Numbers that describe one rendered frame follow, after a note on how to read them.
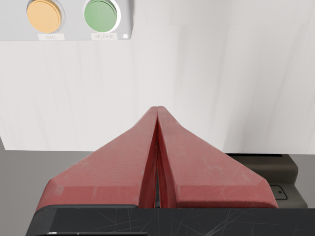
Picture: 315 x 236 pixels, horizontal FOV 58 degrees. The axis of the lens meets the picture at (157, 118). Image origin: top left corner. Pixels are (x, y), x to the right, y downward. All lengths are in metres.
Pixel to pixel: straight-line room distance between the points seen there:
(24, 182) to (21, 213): 0.34
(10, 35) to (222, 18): 0.32
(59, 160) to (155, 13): 1.54
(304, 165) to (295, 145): 1.41
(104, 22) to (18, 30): 0.12
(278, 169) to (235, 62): 0.38
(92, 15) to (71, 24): 0.04
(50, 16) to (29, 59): 0.18
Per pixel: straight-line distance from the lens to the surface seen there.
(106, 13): 0.37
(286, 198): 0.80
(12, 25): 0.43
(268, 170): 0.81
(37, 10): 0.40
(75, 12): 0.40
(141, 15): 0.49
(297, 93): 0.61
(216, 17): 0.50
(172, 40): 0.50
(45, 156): 1.93
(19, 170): 2.08
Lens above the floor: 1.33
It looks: 55 degrees down
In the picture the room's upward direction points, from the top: 179 degrees clockwise
